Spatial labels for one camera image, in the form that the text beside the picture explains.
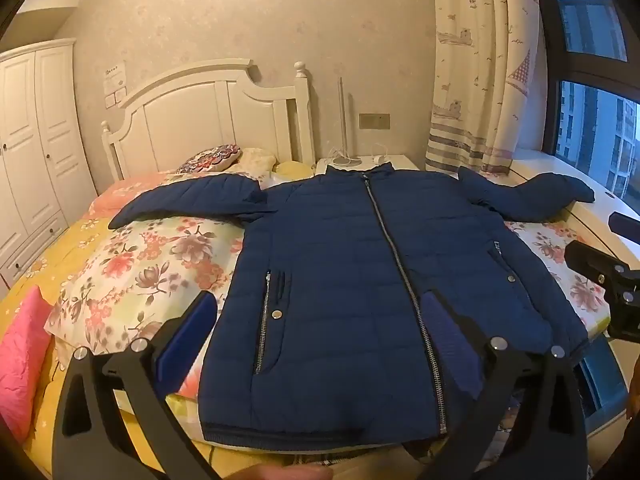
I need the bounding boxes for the white wooden headboard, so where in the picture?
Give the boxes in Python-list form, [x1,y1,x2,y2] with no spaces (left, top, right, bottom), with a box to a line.
[101,58,317,183]

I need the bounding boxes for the white nightstand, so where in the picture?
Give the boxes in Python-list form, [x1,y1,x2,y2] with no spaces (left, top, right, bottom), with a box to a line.
[315,154,421,176]

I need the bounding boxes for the white wardrobe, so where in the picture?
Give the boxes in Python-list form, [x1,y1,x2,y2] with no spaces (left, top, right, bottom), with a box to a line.
[0,37,98,286]

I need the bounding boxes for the printed cream curtain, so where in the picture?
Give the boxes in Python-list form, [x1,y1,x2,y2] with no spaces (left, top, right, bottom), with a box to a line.
[425,0,548,176]

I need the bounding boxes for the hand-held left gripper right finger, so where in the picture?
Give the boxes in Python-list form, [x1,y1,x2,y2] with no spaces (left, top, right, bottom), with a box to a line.
[415,287,588,480]

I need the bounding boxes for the yellow daisy bed sheet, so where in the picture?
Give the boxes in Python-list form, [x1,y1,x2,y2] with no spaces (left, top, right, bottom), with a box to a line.
[0,205,416,466]

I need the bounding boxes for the patterned round cushion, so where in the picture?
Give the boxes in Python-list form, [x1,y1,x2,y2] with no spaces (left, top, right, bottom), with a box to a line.
[175,144,243,173]

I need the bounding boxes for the navy blue puffer jacket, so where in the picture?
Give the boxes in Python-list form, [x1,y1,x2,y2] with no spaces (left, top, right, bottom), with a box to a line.
[107,164,596,448]

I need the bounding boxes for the white desk lamp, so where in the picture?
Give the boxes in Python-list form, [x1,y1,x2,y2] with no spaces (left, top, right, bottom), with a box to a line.
[330,77,363,168]

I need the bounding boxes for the dark framed window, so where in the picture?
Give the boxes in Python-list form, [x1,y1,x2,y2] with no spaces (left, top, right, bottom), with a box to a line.
[532,0,640,201]

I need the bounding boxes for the pink floral pillow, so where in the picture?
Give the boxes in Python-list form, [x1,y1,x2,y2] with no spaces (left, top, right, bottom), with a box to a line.
[90,172,201,213]

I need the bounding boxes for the pale yellow floral pillow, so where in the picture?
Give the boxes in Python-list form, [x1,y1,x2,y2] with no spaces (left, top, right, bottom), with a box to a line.
[235,147,278,181]

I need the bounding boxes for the plain yellow pillow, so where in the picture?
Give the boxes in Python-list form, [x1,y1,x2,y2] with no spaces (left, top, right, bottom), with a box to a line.
[272,160,316,181]

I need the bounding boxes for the cream bay window platform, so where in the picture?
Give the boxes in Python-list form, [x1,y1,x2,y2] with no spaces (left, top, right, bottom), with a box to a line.
[505,146,640,261]

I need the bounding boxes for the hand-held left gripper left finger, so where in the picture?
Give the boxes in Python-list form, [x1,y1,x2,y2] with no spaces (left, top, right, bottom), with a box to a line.
[51,290,221,480]

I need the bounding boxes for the floral checked blanket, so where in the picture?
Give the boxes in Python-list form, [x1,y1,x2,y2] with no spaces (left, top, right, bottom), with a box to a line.
[44,212,613,411]

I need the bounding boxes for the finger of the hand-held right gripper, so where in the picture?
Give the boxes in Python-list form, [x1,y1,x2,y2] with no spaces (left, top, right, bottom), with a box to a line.
[565,240,632,283]
[607,212,640,235]

